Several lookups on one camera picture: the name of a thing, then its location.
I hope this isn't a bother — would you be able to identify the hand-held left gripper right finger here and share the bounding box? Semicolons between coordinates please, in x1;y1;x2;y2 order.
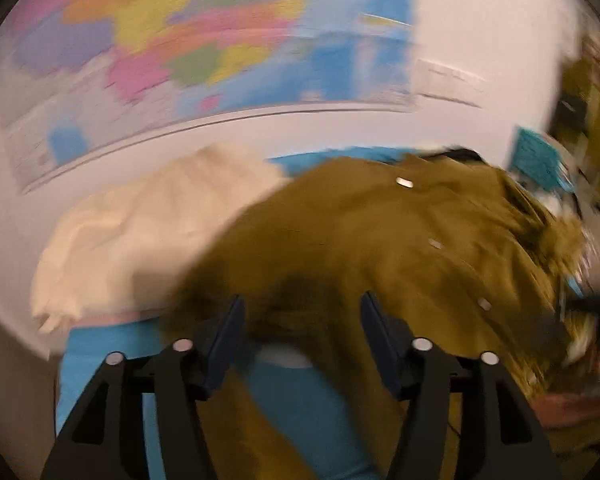
360;291;562;480

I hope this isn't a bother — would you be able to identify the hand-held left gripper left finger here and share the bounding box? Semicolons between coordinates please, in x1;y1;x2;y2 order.
40;295;246;480

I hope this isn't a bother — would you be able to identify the olive green shirt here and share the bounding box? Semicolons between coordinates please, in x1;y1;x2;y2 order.
162;152;600;480

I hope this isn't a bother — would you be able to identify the blue bed sheet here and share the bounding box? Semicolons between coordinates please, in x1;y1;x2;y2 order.
55;145;398;480

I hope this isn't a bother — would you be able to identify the cream cloth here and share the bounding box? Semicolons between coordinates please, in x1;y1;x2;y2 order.
30;144;292;337

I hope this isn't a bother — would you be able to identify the black cloth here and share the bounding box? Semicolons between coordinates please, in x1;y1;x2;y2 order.
424;146;487;164

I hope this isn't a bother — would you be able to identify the white wall paper chart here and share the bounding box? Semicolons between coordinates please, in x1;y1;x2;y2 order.
412;57;486;109

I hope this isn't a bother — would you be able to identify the colourful wall map poster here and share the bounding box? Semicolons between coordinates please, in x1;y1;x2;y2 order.
0;0;417;196

